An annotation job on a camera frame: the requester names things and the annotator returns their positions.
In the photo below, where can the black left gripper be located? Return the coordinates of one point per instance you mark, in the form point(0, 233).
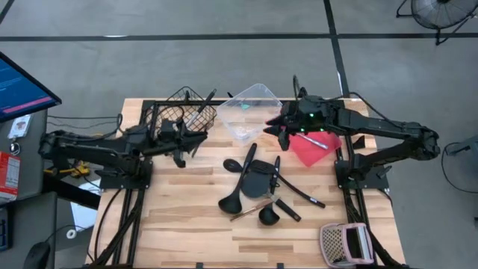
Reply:
point(166, 136)

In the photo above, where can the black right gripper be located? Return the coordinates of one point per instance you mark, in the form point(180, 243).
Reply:
point(310, 112)

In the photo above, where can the grey spatula steel neck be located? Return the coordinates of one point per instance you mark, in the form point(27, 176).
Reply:
point(254, 185)

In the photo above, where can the large black ladle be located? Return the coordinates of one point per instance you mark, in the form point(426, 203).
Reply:
point(229, 204)

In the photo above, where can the rose gold table knife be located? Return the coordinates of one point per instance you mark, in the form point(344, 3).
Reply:
point(246, 213)

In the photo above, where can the small black ladle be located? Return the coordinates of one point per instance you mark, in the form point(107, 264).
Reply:
point(269, 217)

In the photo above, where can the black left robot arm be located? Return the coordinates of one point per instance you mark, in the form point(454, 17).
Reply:
point(93, 153)

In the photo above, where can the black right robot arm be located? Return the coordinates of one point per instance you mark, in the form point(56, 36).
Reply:
point(381, 125)

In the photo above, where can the clear plastic container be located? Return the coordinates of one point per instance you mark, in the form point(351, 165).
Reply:
point(246, 119)

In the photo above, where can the red plastic container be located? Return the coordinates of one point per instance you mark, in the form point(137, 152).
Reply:
point(317, 153)

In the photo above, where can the pink perforated plastic caddy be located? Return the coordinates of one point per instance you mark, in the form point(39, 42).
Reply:
point(330, 244)

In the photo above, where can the white paper sheet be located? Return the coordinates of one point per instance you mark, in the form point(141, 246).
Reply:
point(84, 216)

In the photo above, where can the white tape roll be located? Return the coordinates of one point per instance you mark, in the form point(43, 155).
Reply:
point(67, 234)

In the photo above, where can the white ID badge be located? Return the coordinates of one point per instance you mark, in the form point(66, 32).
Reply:
point(19, 126)

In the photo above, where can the computer monitor blue screen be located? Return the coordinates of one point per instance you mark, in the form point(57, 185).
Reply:
point(22, 89)

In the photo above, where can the black computer mouse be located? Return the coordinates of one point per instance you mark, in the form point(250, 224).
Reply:
point(37, 256)

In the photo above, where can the black floor fan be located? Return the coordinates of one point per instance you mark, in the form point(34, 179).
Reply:
point(440, 13)

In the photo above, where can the black metal table frame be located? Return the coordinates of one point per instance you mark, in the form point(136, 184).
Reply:
point(149, 102)

